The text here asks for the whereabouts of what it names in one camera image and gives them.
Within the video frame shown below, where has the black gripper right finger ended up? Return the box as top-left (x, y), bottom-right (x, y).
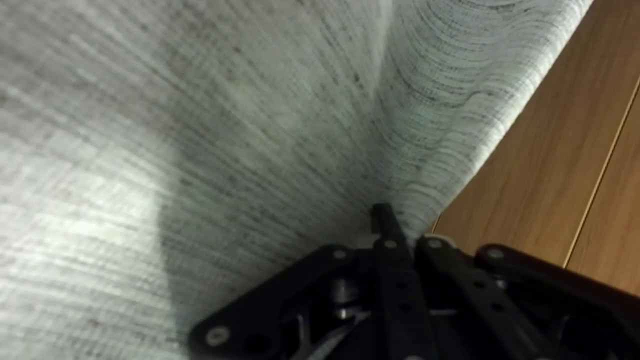
top-left (413, 231), bottom-right (640, 360)

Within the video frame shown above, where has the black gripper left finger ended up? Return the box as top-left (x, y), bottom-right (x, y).
top-left (186, 202), bottom-right (435, 360)

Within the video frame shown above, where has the grey fabric curtain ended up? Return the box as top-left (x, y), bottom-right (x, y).
top-left (0, 0), bottom-right (596, 360)

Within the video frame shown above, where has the brown wooden panel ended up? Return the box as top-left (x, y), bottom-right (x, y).
top-left (425, 0), bottom-right (640, 300)

